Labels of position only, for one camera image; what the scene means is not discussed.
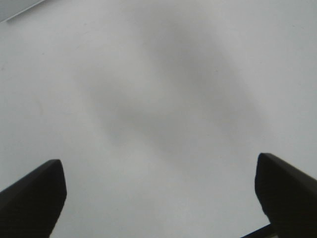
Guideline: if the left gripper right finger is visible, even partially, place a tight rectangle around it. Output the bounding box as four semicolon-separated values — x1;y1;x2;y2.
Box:
255;153;317;238

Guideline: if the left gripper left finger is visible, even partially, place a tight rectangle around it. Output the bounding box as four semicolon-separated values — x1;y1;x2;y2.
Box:
0;159;66;238

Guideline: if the white microwave oven body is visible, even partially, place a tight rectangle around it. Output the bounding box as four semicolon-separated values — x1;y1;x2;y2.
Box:
0;0;45;22

